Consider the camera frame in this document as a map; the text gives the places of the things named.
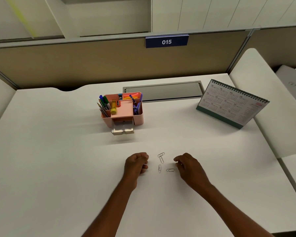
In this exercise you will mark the person's left hand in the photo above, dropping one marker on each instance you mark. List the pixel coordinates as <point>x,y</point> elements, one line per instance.
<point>135,165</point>

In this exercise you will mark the person's right hand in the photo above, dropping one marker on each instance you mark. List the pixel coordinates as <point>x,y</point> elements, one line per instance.
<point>192,171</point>

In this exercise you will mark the pink desk organizer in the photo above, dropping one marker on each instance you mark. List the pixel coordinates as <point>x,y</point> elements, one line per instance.
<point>124,111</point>

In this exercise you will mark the purple hole punch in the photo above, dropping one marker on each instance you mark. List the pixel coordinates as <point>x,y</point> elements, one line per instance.
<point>137,109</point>

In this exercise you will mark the black pencil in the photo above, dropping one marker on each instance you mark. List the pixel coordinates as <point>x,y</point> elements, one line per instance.
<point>104,113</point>

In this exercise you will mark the yellow transparent lead case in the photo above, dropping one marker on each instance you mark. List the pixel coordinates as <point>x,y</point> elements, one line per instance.
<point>113,107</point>

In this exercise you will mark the grey pencil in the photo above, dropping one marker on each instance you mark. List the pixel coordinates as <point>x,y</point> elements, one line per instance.
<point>101,109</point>

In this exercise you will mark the dark pen colourful print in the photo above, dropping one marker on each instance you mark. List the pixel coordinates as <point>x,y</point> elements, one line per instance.
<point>132,98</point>

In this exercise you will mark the yellow sticky note pad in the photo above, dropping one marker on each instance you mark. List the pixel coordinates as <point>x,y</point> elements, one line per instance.
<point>127,98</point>

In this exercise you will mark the purple gel pen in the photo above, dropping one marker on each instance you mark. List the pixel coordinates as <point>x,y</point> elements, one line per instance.
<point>141,97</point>

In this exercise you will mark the orange sticky note pad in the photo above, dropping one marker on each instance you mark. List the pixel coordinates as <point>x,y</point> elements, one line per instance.
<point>127,95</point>

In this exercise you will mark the green capped white marker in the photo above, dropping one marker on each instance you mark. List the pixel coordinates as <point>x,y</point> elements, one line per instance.
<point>102,103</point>
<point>106,99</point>

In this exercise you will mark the pink sticky note pad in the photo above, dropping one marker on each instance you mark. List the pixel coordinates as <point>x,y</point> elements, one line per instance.
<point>136,94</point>

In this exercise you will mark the green spiral desk calendar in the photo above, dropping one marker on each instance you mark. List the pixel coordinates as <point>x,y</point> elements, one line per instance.
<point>229,103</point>

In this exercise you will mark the person's right forearm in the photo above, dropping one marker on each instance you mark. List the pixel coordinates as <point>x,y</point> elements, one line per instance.
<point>231,214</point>

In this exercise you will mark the person's left forearm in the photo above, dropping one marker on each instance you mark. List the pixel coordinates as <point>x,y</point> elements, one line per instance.
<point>111,209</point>

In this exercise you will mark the white side divider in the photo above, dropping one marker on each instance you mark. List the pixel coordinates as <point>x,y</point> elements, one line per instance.
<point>266,96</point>
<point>0,96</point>

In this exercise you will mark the beige partition panel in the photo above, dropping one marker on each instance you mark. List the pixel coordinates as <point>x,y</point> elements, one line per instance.
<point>88,61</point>
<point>281,44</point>
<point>0,77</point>

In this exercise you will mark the blue number sign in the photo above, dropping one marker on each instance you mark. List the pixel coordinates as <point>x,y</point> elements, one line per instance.
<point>154,41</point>

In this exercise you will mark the silver laptop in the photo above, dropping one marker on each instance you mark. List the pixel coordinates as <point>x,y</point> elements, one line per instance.
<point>293,83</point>

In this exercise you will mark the white open shelf unit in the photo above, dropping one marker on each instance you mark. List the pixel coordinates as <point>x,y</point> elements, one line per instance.
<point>108,19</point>

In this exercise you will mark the white panelled cabinet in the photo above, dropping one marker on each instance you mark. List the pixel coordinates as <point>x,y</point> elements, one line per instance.
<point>224,12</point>

